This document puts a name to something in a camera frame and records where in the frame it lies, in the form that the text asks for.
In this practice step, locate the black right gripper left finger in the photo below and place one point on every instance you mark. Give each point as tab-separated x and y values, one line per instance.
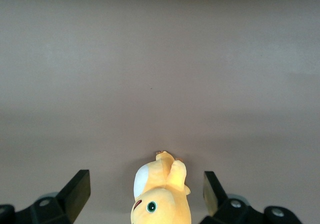
72	194

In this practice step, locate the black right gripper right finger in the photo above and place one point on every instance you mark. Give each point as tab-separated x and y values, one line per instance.
217	201

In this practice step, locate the yellow plush dinosaur toy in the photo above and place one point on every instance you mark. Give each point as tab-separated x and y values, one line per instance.
165	184

